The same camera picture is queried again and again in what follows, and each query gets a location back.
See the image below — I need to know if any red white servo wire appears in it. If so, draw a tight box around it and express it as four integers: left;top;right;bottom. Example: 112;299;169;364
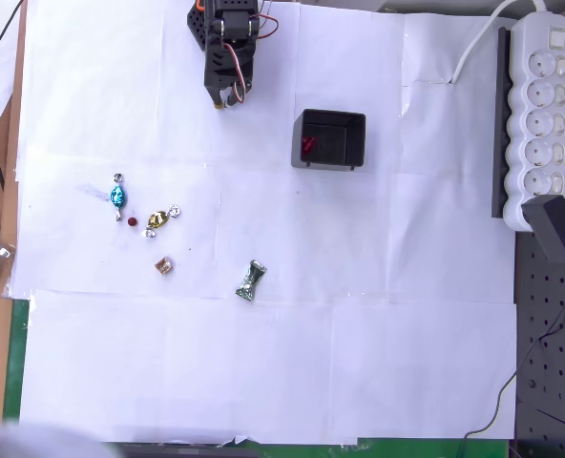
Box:
224;42;246;104

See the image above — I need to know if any thin black adapter cable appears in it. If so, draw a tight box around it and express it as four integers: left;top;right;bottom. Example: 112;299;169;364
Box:
453;261;565;458

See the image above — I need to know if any black power adapter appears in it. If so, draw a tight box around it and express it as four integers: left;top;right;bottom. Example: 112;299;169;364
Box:
520;195;565;266

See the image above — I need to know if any white power strip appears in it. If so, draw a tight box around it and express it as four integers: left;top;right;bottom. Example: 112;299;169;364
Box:
501;11;565;234

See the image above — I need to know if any green foil candy packet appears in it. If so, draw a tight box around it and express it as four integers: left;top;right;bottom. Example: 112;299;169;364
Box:
235;260;268;302

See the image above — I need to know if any black power strip holder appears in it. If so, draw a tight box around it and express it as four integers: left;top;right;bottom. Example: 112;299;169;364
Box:
491;26;513;220

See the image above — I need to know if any gold foil wrapped candy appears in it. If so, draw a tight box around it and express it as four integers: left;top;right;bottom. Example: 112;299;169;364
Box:
141;204;182;239

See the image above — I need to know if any black perforated pegboard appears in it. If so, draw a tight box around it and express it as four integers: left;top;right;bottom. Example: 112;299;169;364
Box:
514;228;565;458

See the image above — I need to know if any grey blurred object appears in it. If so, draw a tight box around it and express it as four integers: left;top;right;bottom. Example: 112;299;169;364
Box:
0;409;116;458

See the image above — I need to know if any white paper table cover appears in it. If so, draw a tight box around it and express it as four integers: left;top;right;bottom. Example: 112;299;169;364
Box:
12;0;520;445

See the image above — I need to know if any blue foil candy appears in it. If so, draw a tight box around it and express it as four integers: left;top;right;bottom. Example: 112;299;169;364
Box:
109;173;129;223

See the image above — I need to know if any white power strip cable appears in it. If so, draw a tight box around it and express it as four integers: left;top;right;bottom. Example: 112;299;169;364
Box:
450;0;551;85

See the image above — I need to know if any black plastic box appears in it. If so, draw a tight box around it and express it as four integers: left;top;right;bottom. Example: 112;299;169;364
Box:
290;108;367;173

